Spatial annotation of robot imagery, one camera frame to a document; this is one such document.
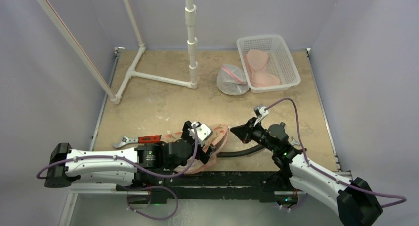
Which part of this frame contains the pink bra from bag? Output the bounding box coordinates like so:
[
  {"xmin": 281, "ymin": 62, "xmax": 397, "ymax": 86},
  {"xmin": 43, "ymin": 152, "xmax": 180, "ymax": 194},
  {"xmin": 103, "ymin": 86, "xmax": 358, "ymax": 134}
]
[{"xmin": 174, "ymin": 142, "xmax": 226, "ymax": 175}]

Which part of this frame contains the floral mesh laundry bag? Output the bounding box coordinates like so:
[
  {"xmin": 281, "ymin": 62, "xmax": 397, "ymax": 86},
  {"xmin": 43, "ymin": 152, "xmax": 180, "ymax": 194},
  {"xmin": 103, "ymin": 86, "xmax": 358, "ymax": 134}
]
[{"xmin": 161, "ymin": 124, "xmax": 229, "ymax": 154}]

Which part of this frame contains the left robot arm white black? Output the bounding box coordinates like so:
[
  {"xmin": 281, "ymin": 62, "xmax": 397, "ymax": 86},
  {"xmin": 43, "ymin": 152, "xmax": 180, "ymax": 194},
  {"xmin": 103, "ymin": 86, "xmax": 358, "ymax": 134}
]
[{"xmin": 36, "ymin": 121, "xmax": 214, "ymax": 191}]

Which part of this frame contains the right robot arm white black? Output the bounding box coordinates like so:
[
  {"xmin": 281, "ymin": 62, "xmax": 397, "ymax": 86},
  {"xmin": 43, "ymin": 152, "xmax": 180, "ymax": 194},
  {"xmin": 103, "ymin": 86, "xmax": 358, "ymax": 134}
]
[{"xmin": 230, "ymin": 117, "xmax": 383, "ymax": 226}]

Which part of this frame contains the white mesh laundry bag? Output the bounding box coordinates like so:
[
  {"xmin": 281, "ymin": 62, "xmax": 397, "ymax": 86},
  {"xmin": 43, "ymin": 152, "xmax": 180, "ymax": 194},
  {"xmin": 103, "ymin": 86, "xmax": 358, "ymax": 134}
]
[{"xmin": 216, "ymin": 64, "xmax": 249, "ymax": 96}]

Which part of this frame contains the pink bra in basket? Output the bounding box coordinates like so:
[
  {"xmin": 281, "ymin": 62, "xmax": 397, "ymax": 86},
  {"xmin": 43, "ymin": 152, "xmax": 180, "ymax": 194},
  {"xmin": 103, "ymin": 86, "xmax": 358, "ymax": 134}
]
[{"xmin": 245, "ymin": 49, "xmax": 281, "ymax": 88}]

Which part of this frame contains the red adjustable wrench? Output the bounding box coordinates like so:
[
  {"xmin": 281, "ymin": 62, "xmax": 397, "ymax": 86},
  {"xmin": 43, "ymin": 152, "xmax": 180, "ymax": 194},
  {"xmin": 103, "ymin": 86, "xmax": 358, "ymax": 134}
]
[{"xmin": 112, "ymin": 135, "xmax": 162, "ymax": 149}]

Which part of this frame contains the white plastic basket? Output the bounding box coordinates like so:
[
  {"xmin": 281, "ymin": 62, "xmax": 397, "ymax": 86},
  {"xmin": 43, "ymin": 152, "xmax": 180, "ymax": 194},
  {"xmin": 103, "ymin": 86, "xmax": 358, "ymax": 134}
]
[{"xmin": 236, "ymin": 35, "xmax": 301, "ymax": 94}]

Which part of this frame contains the white pvc pipe rack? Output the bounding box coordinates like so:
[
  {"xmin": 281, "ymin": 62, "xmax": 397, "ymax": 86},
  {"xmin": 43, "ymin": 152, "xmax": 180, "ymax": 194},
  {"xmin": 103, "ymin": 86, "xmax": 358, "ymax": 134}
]
[{"xmin": 36, "ymin": 0, "xmax": 199, "ymax": 104}]

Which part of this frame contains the black corrugated hose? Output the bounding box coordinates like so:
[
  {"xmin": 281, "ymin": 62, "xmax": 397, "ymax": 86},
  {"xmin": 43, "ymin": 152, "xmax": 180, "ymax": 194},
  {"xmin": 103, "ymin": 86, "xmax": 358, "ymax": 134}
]
[{"xmin": 216, "ymin": 144, "xmax": 265, "ymax": 159}]

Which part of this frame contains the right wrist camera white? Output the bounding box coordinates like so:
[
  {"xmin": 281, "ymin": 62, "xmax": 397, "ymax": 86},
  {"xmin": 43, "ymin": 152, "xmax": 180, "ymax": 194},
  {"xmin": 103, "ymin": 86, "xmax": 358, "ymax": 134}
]
[{"xmin": 253, "ymin": 105, "xmax": 269, "ymax": 126}]

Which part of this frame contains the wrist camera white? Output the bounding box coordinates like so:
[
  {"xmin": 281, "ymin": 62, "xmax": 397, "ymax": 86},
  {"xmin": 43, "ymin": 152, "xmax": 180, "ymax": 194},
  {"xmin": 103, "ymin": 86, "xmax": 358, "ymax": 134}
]
[
  {"xmin": 253, "ymin": 105, "xmax": 269, "ymax": 126},
  {"xmin": 189, "ymin": 121, "xmax": 213, "ymax": 147}
]

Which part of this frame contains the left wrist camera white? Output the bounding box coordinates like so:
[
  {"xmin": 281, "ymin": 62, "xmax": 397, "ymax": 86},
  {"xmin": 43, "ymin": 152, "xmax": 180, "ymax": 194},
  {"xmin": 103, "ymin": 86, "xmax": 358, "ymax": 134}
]
[{"xmin": 189, "ymin": 121, "xmax": 213, "ymax": 147}]

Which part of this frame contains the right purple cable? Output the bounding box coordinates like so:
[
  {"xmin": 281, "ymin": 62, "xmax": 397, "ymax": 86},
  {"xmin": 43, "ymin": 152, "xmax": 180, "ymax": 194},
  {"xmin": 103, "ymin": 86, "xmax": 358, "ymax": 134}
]
[{"xmin": 265, "ymin": 98, "xmax": 407, "ymax": 209}]

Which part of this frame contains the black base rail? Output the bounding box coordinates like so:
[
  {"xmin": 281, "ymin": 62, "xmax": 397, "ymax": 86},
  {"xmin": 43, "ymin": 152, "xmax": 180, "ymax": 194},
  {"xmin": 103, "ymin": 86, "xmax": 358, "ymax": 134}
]
[{"xmin": 114, "ymin": 170, "xmax": 308, "ymax": 204}]

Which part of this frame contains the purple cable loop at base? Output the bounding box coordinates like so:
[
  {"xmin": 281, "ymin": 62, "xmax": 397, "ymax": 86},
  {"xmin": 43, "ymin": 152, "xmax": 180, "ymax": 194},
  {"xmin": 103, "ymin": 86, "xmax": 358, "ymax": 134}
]
[{"xmin": 126, "ymin": 185, "xmax": 179, "ymax": 221}]

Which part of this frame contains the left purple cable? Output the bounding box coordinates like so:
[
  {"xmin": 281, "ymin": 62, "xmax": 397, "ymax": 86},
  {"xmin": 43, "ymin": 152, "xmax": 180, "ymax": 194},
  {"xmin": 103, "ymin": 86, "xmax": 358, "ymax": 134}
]
[{"xmin": 36, "ymin": 126, "xmax": 200, "ymax": 180}]

